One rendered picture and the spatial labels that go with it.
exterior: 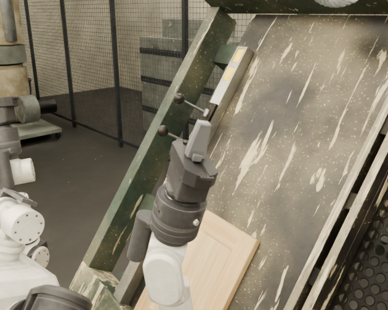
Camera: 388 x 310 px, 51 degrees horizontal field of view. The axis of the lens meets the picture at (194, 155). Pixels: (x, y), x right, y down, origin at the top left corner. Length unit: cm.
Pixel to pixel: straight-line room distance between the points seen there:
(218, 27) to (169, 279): 113
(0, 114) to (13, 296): 53
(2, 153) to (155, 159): 63
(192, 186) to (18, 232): 38
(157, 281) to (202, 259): 51
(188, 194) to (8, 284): 36
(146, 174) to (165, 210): 90
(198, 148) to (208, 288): 63
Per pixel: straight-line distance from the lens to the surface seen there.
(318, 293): 95
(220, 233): 120
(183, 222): 67
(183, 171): 62
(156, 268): 72
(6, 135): 116
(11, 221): 84
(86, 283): 161
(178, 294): 75
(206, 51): 162
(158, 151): 157
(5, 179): 114
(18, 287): 82
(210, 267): 121
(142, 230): 73
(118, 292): 146
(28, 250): 127
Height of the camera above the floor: 181
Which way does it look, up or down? 19 degrees down
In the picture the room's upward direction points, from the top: straight up
